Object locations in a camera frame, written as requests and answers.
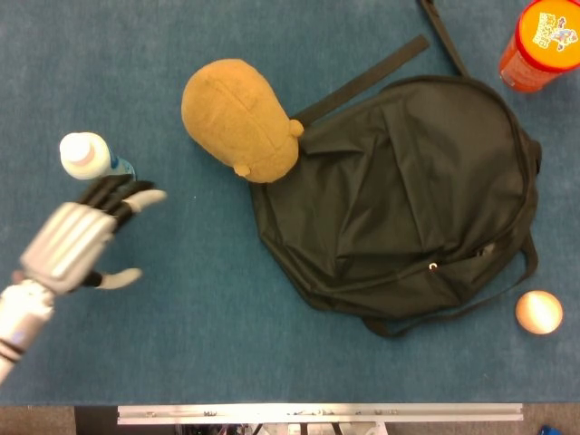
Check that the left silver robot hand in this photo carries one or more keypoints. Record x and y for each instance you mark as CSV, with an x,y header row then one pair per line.
x,y
72,240

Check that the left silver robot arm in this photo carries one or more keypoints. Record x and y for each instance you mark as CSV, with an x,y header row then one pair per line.
x,y
20,317

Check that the black fabric backpack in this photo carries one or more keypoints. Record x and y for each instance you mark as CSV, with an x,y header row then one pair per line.
x,y
408,195

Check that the blue felt table mat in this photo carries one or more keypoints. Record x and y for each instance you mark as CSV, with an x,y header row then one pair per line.
x,y
181,317

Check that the brown plush toy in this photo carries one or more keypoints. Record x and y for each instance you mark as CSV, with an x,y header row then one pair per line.
x,y
240,118

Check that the small orange ball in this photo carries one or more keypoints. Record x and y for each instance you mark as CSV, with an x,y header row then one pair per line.
x,y
539,312

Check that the red cylindrical canister yellow lid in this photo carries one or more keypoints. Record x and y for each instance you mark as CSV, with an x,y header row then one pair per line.
x,y
539,45

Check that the small blue object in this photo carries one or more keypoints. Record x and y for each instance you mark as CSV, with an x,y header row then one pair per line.
x,y
550,430

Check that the aluminium profile rail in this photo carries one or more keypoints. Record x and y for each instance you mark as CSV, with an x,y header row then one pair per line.
x,y
317,413

